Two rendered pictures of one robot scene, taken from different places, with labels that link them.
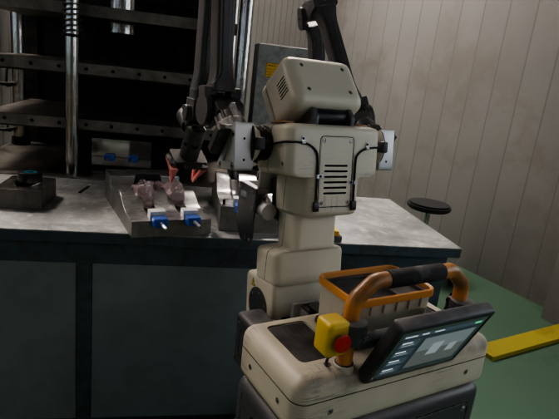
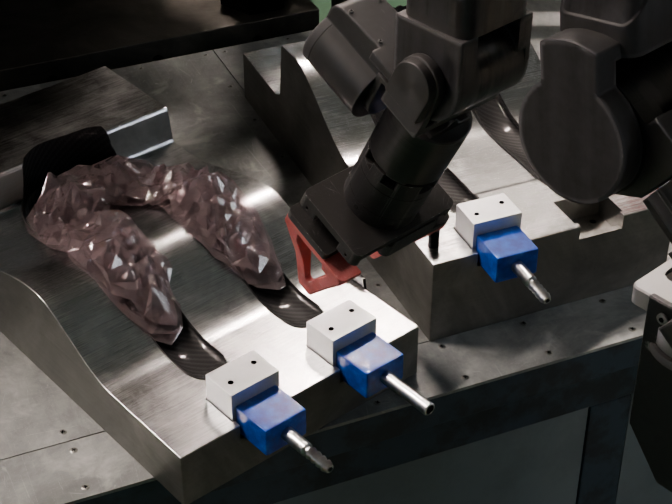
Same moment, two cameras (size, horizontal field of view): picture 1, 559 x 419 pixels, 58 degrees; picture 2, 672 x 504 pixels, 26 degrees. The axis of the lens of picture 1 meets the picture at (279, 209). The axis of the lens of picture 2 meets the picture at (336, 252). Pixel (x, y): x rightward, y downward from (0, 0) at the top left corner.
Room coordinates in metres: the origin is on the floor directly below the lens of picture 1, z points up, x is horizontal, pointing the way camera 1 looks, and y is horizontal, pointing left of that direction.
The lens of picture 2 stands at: (0.62, 0.49, 1.67)
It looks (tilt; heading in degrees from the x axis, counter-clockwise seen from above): 36 degrees down; 349
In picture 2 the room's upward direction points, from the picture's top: straight up
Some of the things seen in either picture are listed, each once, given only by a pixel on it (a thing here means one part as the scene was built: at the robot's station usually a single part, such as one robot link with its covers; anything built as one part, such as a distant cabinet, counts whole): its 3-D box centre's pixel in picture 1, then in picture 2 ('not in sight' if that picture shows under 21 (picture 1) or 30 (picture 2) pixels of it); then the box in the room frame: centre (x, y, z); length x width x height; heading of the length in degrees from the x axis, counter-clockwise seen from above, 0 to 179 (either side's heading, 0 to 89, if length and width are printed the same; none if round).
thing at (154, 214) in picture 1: (160, 222); (278, 426); (1.49, 0.37, 0.85); 0.13 x 0.05 x 0.05; 29
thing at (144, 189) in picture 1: (156, 188); (144, 217); (1.75, 0.45, 0.90); 0.26 x 0.18 x 0.08; 29
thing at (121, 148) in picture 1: (127, 149); not in sight; (2.58, 0.82, 0.87); 0.50 x 0.27 x 0.17; 12
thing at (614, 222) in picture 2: not in sight; (587, 224); (1.70, 0.03, 0.87); 0.05 x 0.05 x 0.04; 12
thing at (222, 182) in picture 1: (249, 195); (437, 125); (1.91, 0.12, 0.87); 0.50 x 0.26 x 0.14; 12
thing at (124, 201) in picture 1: (154, 199); (139, 255); (1.75, 0.46, 0.85); 0.50 x 0.26 x 0.11; 29
